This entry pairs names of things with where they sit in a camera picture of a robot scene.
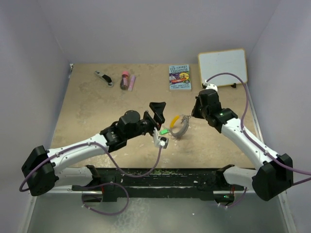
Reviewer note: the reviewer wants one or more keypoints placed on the right aluminium rail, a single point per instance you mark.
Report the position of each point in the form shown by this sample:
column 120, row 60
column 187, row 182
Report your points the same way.
column 284, row 202

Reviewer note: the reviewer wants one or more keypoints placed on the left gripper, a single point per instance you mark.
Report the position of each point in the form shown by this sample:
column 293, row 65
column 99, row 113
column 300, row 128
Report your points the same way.
column 158, row 119

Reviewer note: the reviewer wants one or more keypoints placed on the small whiteboard on stand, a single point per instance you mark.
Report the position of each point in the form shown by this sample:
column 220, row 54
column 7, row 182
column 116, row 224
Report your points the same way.
column 232, row 63

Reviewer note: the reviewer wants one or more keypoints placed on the treehouse paperback book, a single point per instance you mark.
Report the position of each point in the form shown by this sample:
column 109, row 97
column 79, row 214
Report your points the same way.
column 179, row 77

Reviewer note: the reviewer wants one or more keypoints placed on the green key tag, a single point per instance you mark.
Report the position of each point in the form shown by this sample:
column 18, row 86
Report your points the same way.
column 164, row 131

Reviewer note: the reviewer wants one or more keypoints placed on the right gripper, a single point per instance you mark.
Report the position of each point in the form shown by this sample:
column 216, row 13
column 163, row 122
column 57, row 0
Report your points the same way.
column 196, row 113

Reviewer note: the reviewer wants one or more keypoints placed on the large keyring with small rings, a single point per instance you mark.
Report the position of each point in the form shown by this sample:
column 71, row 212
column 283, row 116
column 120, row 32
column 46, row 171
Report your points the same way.
column 180, row 127

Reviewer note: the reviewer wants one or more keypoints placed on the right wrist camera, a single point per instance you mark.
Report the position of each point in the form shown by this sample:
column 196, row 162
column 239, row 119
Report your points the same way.
column 210, row 86

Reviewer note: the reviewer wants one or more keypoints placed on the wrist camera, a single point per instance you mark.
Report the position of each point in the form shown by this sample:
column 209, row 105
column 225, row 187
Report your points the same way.
column 159, row 141
column 210, row 86

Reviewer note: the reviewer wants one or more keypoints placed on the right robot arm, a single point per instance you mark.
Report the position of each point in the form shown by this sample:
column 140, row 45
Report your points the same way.
column 272, row 174

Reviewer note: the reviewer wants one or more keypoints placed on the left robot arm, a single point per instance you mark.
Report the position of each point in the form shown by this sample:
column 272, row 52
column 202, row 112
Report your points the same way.
column 45, row 169

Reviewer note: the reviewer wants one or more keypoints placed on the pink tube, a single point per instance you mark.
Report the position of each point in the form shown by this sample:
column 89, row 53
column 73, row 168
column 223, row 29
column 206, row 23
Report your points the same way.
column 131, row 83

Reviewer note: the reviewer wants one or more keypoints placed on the yellow key tag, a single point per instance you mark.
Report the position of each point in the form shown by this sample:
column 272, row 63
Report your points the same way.
column 174, row 120

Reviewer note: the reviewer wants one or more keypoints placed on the black base frame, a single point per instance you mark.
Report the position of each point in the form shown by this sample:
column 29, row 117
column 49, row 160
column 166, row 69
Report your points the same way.
column 173, row 183

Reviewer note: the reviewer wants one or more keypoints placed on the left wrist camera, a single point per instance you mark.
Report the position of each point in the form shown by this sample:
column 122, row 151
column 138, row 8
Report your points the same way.
column 159, row 141

